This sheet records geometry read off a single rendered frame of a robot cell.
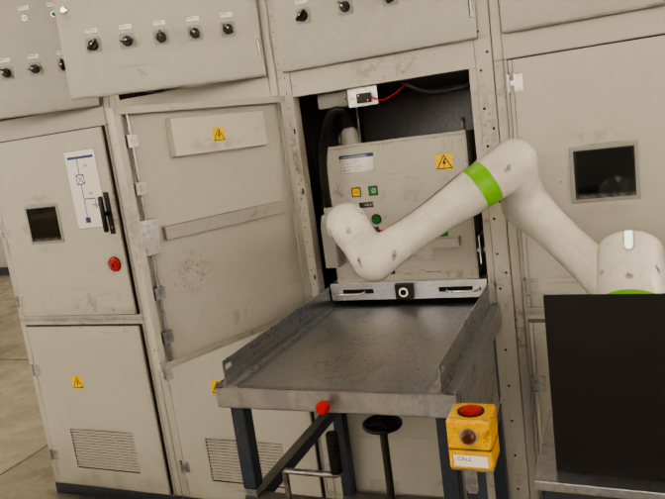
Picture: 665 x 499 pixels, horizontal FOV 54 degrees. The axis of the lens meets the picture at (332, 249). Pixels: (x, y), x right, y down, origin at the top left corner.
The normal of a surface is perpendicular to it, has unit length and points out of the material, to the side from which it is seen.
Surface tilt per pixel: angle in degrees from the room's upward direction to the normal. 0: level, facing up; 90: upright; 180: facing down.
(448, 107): 90
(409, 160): 90
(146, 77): 90
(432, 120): 90
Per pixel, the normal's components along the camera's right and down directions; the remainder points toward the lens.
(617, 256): -0.61, -0.52
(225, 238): 0.72, 0.03
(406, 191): -0.37, 0.21
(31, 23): 0.00, 0.18
